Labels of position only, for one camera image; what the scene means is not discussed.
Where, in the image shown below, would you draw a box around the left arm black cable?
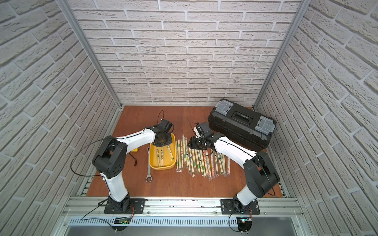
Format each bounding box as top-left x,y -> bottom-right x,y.
70,137 -> 116,178

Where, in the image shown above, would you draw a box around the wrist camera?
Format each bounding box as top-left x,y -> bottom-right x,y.
156,119 -> 174,133
194,122 -> 213,138

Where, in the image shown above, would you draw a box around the yellow plastic storage box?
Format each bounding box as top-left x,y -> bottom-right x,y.
149,134 -> 177,171

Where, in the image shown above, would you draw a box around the green panda wrapped chopsticks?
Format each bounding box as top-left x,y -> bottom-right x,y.
166,145 -> 175,162

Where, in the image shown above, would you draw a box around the black plastic toolbox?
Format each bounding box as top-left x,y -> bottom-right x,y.
208,98 -> 276,152

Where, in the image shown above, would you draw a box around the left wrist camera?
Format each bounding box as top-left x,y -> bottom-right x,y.
156,119 -> 174,133

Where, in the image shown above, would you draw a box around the green label wrapped chopsticks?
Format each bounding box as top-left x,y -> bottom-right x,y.
176,140 -> 182,172

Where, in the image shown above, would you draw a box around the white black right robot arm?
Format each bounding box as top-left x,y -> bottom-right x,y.
188,133 -> 280,212

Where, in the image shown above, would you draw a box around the red striped chopsticks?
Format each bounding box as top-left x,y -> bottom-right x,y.
209,153 -> 216,179

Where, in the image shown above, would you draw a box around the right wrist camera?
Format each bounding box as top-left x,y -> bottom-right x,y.
194,122 -> 213,138

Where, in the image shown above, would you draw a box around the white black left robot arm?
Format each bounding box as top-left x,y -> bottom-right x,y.
92,125 -> 172,205

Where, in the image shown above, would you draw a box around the white sleeve chopsticks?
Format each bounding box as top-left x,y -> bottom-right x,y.
192,149 -> 202,175

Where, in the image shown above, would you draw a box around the panda print wrapped chopsticks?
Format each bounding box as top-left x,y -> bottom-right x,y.
156,147 -> 161,167

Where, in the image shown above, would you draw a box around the aluminium mounting rail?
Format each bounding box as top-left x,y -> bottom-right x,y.
59,197 -> 304,228

